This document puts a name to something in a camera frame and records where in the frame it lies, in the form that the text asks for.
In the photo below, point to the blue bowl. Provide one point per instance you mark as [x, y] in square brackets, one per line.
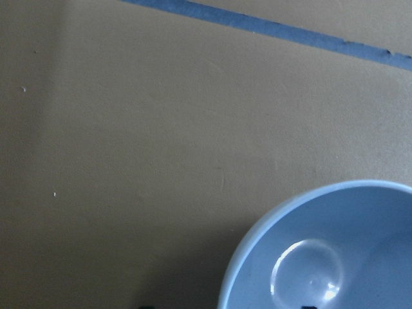
[346, 245]

